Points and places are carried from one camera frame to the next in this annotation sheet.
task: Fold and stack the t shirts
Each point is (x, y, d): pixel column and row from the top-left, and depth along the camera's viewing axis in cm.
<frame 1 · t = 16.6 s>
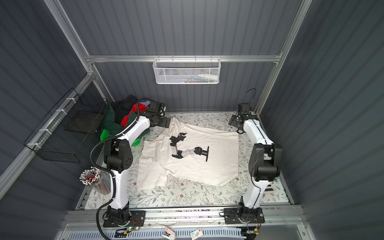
left hand: (162, 120, 100), fingers open
right hand: (240, 124, 95), fingers open
white printed t shirt: (156, 161, 95), on the table
green laundry basket: (105, 134, 100), point 8 cm above the table
dark green t shirt: (109, 125, 101), point 11 cm above the table
black t shirt: (122, 108, 110), point 12 cm above the table
cup of markers: (99, 180, 73), point 15 cm above the table

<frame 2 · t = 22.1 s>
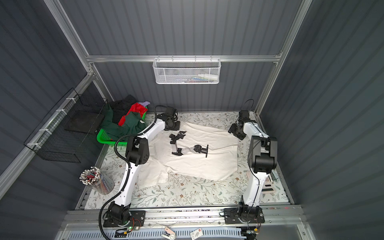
left hand: (177, 126, 109), fingers closed
right hand: (235, 133, 101), fingers open
the named things where they were.

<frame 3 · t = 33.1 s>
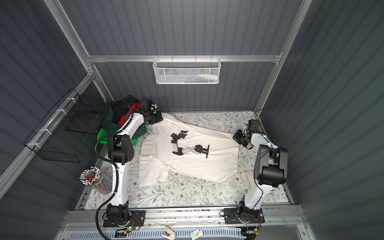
left hand: (162, 117, 105), fingers closed
right hand: (236, 137, 97), fingers closed
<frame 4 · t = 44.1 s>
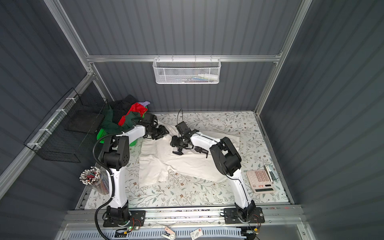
left hand: (166, 133, 105), fingers open
right hand: (173, 144, 97), fingers open
